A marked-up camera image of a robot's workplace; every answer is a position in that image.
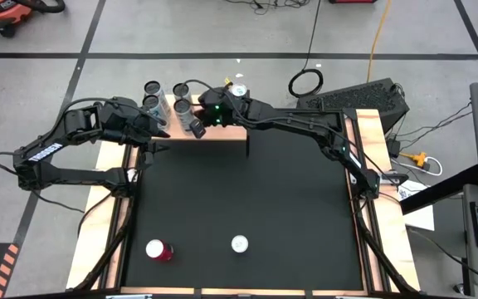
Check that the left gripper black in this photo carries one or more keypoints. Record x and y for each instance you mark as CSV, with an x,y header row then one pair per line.
x,y
141,126

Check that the orange power splitter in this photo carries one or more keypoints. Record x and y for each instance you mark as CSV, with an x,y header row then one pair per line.
x,y
418,158

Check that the black table mat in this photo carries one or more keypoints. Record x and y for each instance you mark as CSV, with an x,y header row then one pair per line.
x,y
243,199

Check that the Red Bull sugarfree can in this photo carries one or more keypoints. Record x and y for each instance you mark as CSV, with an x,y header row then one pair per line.
x,y
239,243

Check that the orange shop vacuum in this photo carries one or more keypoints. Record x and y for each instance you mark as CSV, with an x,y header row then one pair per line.
x,y
2,14

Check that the silver can with red print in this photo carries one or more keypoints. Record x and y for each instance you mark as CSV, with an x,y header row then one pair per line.
x,y
153,87

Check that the black bar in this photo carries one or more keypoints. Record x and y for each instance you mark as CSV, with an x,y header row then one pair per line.
x,y
438,191

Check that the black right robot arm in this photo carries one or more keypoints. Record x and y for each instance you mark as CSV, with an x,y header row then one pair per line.
x,y
305,122

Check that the yellow tag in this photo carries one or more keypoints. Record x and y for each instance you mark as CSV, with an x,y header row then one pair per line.
x,y
227,81

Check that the black computer case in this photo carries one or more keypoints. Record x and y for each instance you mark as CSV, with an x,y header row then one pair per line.
x,y
359,97

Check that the silver mounting bracket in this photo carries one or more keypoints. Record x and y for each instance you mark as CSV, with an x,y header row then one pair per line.
x,y
394,178

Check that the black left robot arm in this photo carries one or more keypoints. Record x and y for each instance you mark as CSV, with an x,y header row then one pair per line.
x,y
56,145

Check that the black power adapter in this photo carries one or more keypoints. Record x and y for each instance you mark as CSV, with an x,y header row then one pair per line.
x,y
393,146

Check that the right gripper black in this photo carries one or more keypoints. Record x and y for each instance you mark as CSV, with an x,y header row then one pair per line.
x,y
218,108

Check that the dark blue can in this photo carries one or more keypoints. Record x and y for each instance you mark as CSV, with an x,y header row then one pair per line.
x,y
239,89

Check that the white paper sheet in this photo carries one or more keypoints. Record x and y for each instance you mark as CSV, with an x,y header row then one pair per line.
x,y
421,216

